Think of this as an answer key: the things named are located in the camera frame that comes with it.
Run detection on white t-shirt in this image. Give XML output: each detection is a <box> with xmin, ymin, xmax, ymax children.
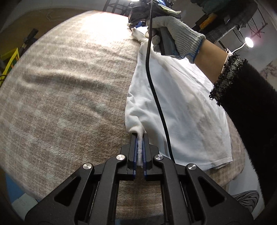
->
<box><xmin>125</xmin><ymin>30</ymin><xmax>232</xmax><ymax>170</ymax></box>

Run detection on right forearm black sleeve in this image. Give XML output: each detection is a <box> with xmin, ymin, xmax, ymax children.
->
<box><xmin>194</xmin><ymin>38</ymin><xmax>277</xmax><ymax>206</ymax></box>

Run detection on dark hanging clothes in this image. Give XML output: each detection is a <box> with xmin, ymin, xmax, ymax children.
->
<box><xmin>191</xmin><ymin>1</ymin><xmax>258</xmax><ymax>43</ymax></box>

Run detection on right hand in white glove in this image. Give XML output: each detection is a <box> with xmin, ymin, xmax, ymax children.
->
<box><xmin>152</xmin><ymin>16</ymin><xmax>206</xmax><ymax>64</ymax></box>

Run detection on striped grey cloth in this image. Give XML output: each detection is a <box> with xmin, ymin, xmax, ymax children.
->
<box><xmin>232</xmin><ymin>190</ymin><xmax>260</xmax><ymax>213</ymax></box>

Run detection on beige plaid blanket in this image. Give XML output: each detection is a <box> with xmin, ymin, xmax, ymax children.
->
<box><xmin>0</xmin><ymin>10</ymin><xmax>246</xmax><ymax>219</ymax></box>

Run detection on small clip lamp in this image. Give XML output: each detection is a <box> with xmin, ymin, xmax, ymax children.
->
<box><xmin>225</xmin><ymin>37</ymin><xmax>254</xmax><ymax>54</ymax></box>

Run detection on black metal bed frame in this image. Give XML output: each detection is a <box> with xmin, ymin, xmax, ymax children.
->
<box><xmin>102</xmin><ymin>0</ymin><xmax>132</xmax><ymax>16</ymax></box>

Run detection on black cable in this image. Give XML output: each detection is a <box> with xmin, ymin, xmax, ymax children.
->
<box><xmin>145</xmin><ymin>0</ymin><xmax>176</xmax><ymax>163</ymax></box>

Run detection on yellow frame object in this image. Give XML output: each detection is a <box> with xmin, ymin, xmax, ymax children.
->
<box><xmin>1</xmin><ymin>48</ymin><xmax>20</xmax><ymax>84</ymax></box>

